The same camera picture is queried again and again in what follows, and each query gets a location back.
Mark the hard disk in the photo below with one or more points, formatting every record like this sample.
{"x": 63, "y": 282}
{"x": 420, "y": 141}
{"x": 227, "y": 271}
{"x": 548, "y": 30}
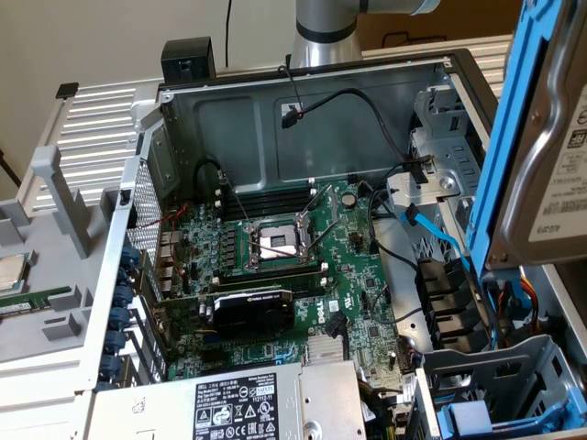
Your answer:
{"x": 536, "y": 160}

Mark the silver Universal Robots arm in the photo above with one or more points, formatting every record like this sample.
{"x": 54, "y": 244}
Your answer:
{"x": 321, "y": 41}

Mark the grey metal disk bay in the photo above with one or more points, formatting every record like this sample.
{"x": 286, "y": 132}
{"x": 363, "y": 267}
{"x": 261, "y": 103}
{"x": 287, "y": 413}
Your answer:
{"x": 504, "y": 366}

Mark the empty blue disk carrier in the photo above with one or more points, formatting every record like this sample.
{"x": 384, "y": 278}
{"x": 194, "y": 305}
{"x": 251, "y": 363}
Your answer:
{"x": 468, "y": 414}

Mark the black RAM slot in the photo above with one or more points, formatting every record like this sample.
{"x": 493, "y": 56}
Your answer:
{"x": 266, "y": 197}
{"x": 266, "y": 210}

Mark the CPU socket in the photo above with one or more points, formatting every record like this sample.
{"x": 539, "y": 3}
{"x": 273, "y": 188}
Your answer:
{"x": 270, "y": 240}

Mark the metal locking lever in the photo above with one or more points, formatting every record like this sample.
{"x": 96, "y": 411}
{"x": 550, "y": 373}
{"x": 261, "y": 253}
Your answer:
{"x": 235, "y": 198}
{"x": 323, "y": 236}

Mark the metal socket cover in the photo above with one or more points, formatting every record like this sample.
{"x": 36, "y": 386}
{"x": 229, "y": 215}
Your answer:
{"x": 332, "y": 201}

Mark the round coin battery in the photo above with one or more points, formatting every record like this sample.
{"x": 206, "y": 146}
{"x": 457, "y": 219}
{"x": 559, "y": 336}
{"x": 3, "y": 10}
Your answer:
{"x": 350, "y": 200}

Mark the installed green RAM stick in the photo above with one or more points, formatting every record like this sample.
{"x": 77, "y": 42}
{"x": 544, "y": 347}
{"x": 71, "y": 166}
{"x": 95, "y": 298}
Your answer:
{"x": 266, "y": 277}

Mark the green Dell motherboard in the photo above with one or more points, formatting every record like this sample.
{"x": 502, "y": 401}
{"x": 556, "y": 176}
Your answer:
{"x": 357, "y": 270}

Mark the black graphics card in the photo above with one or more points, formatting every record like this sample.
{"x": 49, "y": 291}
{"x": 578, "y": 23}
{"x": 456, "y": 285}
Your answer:
{"x": 252, "y": 316}

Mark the open PC case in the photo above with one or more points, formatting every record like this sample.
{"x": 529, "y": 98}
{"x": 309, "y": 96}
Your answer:
{"x": 229, "y": 128}

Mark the silver chipset heatsink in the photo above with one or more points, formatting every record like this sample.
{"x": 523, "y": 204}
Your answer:
{"x": 323, "y": 350}

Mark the black fan shroud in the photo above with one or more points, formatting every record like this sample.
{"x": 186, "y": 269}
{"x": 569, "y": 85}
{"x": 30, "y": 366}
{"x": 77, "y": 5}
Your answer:
{"x": 440, "y": 293}

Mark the dark blue slot clip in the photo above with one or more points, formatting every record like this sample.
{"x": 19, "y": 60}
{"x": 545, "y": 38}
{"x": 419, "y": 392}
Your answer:
{"x": 116, "y": 343}
{"x": 131, "y": 255}
{"x": 127, "y": 276}
{"x": 111, "y": 367}
{"x": 124, "y": 297}
{"x": 120, "y": 318}

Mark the silver metal drive cage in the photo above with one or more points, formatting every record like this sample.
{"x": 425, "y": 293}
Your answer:
{"x": 449, "y": 151}

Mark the black box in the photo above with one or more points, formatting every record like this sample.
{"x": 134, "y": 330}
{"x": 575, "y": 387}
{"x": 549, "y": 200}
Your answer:
{"x": 183, "y": 59}

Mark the grey power supply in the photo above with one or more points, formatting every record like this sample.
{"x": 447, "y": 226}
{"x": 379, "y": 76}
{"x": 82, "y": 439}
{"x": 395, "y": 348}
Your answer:
{"x": 174, "y": 412}

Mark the grey parts rack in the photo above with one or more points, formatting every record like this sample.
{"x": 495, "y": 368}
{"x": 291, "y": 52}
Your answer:
{"x": 59, "y": 284}

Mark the brown cardboard box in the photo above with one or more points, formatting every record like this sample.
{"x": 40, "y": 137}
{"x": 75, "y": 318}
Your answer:
{"x": 458, "y": 27}

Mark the black table end cap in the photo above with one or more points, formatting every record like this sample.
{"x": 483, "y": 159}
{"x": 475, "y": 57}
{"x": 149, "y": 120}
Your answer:
{"x": 68, "y": 90}

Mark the silver CPU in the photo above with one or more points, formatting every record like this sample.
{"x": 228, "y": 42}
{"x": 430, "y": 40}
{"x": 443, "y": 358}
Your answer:
{"x": 11, "y": 275}

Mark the thin dark rod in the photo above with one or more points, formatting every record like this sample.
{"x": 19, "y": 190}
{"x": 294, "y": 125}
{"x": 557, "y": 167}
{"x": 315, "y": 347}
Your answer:
{"x": 9, "y": 168}

